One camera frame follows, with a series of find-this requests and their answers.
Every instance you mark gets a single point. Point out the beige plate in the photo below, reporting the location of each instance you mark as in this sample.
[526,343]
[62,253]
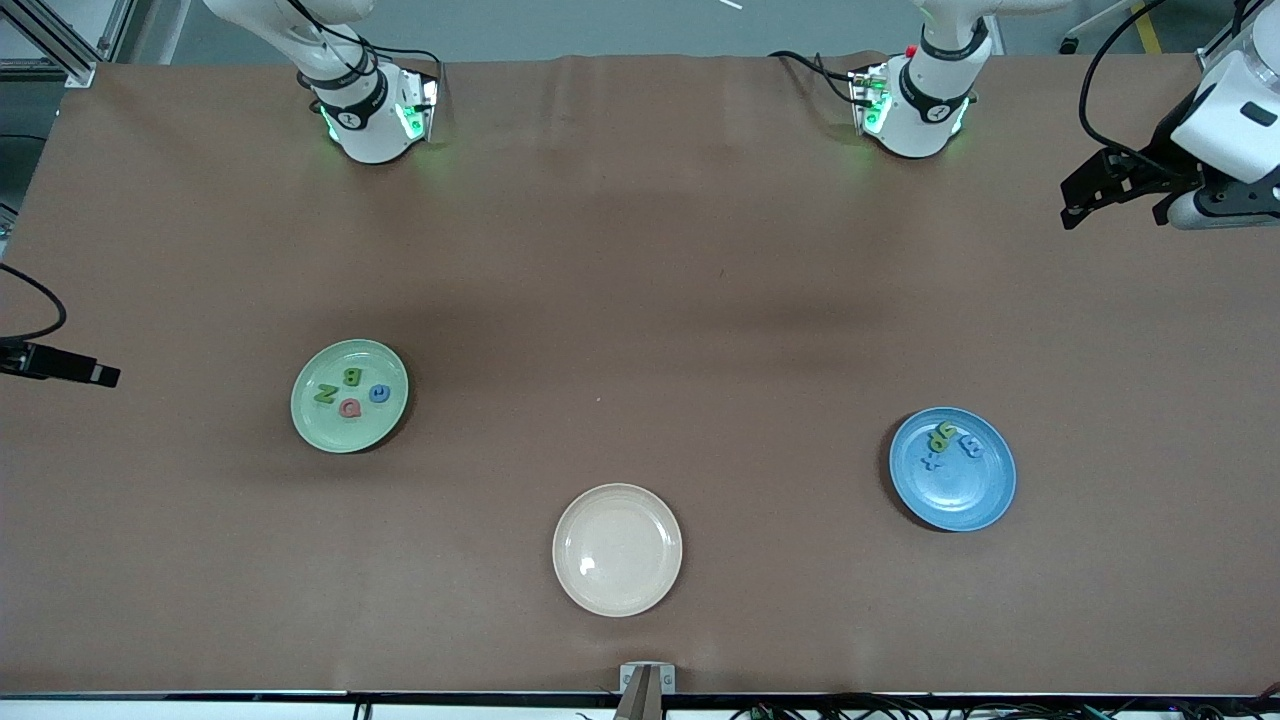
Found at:
[617,550]

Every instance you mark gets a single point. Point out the silver metal bracket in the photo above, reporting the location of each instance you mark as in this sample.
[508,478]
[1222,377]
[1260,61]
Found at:
[628,678]

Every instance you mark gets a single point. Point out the silver right base connector box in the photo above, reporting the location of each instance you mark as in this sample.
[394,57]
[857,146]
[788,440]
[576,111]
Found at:
[425,100]

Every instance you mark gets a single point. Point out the silver left base connector box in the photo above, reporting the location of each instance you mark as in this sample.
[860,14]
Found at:
[865,100]

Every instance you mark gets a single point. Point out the tan camera mount pole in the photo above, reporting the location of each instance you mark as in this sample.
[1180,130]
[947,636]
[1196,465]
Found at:
[640,700]

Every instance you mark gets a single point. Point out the pink letter Q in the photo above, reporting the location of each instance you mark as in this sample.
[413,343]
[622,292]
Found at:
[355,412]

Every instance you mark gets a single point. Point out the brown table cover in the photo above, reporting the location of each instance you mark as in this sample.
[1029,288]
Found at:
[640,200]

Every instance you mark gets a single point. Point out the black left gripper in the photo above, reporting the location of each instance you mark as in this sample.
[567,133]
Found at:
[1153,163]

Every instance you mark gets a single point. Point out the light green plate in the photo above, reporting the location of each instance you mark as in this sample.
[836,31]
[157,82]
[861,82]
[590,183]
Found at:
[335,430]

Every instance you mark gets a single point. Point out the aluminium frame profile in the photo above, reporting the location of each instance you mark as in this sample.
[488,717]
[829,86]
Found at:
[1212,55]
[85,72]

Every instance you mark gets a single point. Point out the green letter p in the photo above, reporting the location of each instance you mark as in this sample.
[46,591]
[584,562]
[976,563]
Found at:
[938,443]

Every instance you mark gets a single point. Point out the silver base connector box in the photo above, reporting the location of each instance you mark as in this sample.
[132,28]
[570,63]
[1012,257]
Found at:
[425,100]
[865,100]

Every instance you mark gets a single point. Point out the blue letter m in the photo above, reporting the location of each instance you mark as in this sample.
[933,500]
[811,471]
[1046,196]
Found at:
[970,445]

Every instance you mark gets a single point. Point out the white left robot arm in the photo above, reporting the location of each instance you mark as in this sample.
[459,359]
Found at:
[930,120]

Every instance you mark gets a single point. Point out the white table edge rail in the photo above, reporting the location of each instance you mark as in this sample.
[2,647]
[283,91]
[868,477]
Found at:
[200,710]

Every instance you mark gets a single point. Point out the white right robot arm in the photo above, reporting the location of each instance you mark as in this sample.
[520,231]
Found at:
[365,130]

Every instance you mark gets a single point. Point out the blue plate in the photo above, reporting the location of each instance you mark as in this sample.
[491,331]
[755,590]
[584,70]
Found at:
[955,495]

